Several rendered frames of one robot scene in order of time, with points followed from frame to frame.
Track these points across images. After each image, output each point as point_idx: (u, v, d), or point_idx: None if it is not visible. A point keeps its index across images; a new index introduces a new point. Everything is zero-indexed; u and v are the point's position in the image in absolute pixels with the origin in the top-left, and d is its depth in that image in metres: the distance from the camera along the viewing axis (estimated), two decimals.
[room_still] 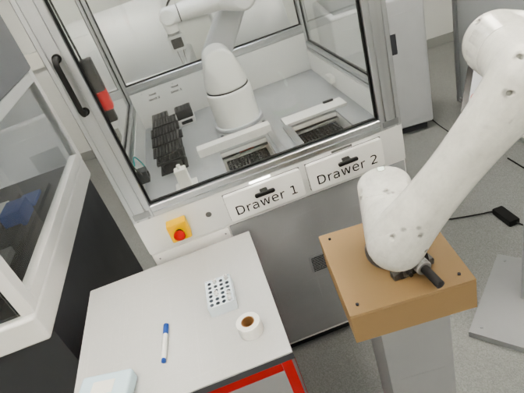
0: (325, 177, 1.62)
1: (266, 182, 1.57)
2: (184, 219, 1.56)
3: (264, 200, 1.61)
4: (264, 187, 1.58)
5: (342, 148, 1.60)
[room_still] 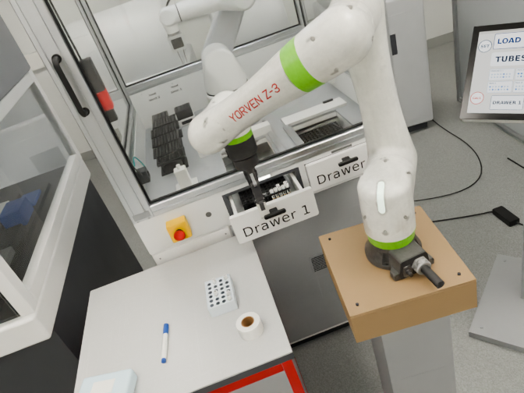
0: (325, 177, 1.62)
1: (276, 201, 1.45)
2: (184, 219, 1.56)
3: (274, 221, 1.48)
4: (274, 207, 1.46)
5: (342, 148, 1.60)
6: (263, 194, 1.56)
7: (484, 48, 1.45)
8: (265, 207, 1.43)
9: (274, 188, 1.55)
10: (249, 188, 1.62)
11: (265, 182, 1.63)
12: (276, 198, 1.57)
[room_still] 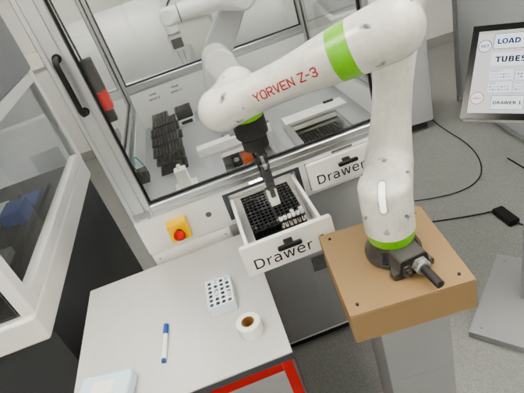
0: (325, 177, 1.62)
1: (291, 231, 1.30)
2: (184, 219, 1.56)
3: (288, 251, 1.33)
4: (289, 237, 1.31)
5: (342, 148, 1.60)
6: (276, 221, 1.41)
7: (484, 48, 1.45)
8: (276, 194, 1.34)
9: (288, 214, 1.40)
10: (260, 213, 1.47)
11: (277, 206, 1.48)
12: (290, 224, 1.42)
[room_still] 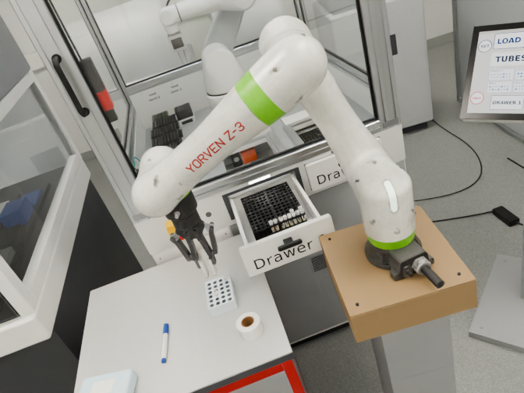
0: (325, 177, 1.62)
1: (291, 231, 1.30)
2: None
3: (288, 251, 1.33)
4: (289, 237, 1.31)
5: None
6: (276, 221, 1.41)
7: (484, 48, 1.45)
8: (213, 261, 1.32)
9: (288, 214, 1.40)
10: (260, 213, 1.47)
11: (277, 206, 1.48)
12: (290, 224, 1.42)
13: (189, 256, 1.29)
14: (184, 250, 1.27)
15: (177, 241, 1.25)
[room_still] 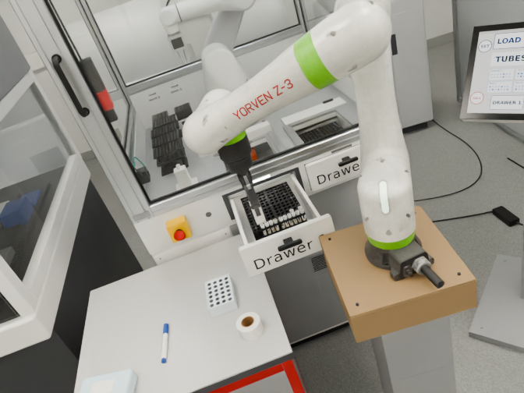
0: (325, 177, 1.62)
1: (291, 231, 1.30)
2: (184, 219, 1.56)
3: (288, 251, 1.33)
4: (289, 237, 1.31)
5: (342, 148, 1.60)
6: (276, 221, 1.41)
7: (484, 48, 1.45)
8: (261, 213, 1.36)
9: (288, 214, 1.40)
10: None
11: (277, 206, 1.48)
12: (290, 224, 1.42)
13: None
14: None
15: None
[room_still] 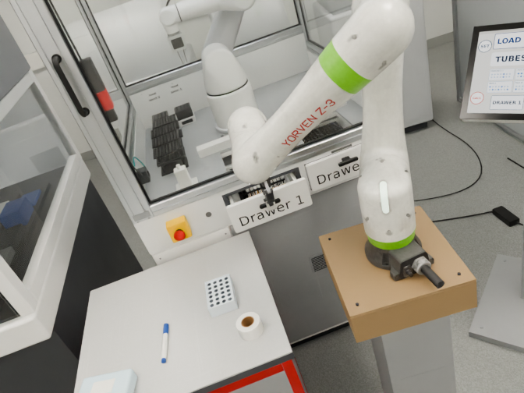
0: (325, 177, 1.62)
1: None
2: (184, 219, 1.56)
3: None
4: None
5: (342, 148, 1.60)
6: None
7: (484, 48, 1.45)
8: (273, 203, 1.46)
9: (270, 179, 1.61)
10: None
11: None
12: (271, 189, 1.63)
13: None
14: None
15: None
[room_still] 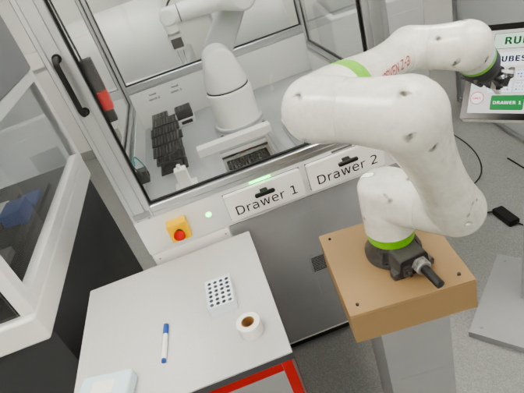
0: (325, 177, 1.62)
1: (266, 182, 1.57)
2: (184, 219, 1.56)
3: (264, 200, 1.61)
4: (264, 187, 1.58)
5: (342, 148, 1.60)
6: None
7: None
8: (493, 89, 1.26)
9: None
10: None
11: None
12: None
13: (504, 79, 1.20)
14: None
15: (507, 69, 1.14)
